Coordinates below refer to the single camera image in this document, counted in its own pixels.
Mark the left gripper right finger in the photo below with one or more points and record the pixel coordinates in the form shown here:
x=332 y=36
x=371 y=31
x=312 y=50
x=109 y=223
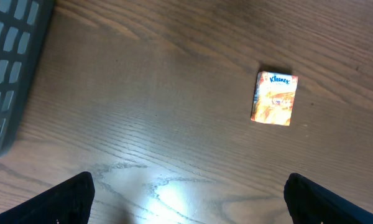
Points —
x=308 y=202

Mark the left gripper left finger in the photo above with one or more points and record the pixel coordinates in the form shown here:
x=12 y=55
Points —
x=68 y=202

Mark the orange tissue packet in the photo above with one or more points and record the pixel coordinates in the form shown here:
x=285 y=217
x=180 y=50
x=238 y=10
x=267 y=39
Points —
x=273 y=98

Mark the grey plastic mesh basket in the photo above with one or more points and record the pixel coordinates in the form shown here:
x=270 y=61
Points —
x=23 y=27

